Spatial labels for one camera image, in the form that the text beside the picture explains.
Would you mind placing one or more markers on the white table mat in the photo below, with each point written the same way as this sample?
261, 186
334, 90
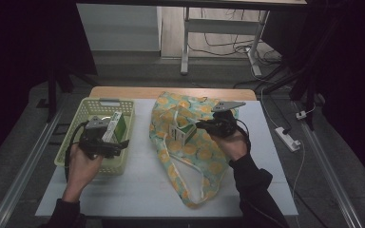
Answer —
139, 190

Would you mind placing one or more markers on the orange print fabric bag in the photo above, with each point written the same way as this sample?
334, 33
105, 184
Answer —
202, 152

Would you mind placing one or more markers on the grey white cabinet panel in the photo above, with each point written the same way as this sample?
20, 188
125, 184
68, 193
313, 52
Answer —
120, 28

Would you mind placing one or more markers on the person's right hand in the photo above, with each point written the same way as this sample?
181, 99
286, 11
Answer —
234, 147

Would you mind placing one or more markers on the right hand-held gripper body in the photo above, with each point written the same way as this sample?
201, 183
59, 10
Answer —
225, 125

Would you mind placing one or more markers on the short green white box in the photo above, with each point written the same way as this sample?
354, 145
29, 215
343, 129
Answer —
183, 134

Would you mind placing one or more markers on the white desk frame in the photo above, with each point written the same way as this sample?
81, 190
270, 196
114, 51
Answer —
218, 26

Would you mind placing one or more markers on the small white adapter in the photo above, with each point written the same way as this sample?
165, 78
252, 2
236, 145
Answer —
301, 114

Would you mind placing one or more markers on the white power strip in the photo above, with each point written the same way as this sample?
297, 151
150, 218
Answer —
286, 138

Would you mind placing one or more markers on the black metal stand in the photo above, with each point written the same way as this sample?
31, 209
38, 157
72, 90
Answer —
309, 95

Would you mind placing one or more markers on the aluminium floor rail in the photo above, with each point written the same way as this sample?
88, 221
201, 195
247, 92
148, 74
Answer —
329, 177
25, 171

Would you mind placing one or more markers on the person's left hand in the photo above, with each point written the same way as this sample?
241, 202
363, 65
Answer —
79, 171

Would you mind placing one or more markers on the long green white box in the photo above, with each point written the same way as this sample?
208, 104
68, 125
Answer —
119, 126

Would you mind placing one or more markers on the round silver tin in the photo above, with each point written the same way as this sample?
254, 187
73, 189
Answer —
106, 118

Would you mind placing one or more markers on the pale yellow plastic basket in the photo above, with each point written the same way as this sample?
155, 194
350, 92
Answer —
107, 167

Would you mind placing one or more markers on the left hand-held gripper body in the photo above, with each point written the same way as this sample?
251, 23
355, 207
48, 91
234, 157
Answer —
92, 144

